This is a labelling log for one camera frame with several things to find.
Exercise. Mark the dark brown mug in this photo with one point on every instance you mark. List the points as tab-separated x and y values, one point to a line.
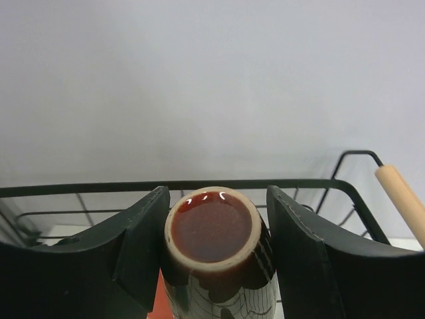
218	261

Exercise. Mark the orange mug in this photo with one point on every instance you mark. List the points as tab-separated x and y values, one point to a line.
161	308

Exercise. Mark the black wire dish rack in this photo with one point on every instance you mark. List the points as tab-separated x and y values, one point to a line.
359	207

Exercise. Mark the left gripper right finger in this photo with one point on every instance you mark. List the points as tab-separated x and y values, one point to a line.
325	271

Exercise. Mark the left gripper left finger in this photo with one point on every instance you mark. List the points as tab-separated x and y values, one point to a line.
107	271

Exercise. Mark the right wooden rack handle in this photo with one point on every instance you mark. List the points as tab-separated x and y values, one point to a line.
404	199

